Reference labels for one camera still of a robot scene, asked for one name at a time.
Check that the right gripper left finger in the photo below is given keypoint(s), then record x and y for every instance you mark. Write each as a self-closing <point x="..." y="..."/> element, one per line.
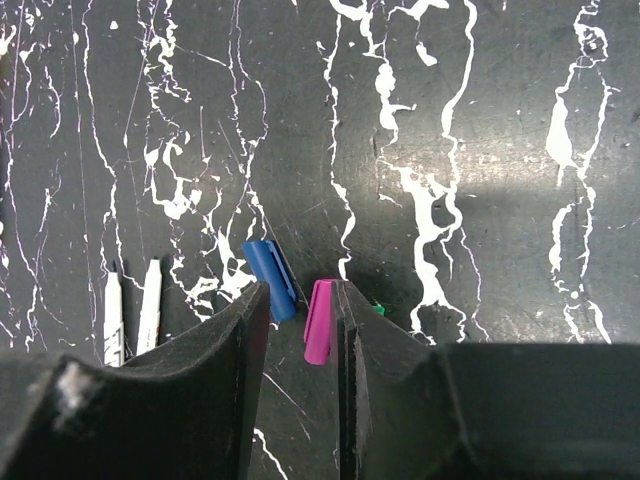
<point x="184" y="410"/>

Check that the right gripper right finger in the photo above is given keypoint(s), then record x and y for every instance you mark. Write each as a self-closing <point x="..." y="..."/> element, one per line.
<point x="478" y="410"/>

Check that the magenta pen cap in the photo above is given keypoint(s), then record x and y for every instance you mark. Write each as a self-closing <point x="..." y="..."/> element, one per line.
<point x="318" y="324"/>

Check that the white pen blue tip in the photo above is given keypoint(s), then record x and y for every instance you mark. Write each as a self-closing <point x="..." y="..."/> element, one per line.
<point x="113" y="325"/>

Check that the blue pen cap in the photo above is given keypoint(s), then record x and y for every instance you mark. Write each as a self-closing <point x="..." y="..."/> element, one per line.
<point x="267" y="264"/>

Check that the white pen green end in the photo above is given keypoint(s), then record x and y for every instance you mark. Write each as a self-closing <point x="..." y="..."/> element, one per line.
<point x="150" y="309"/>

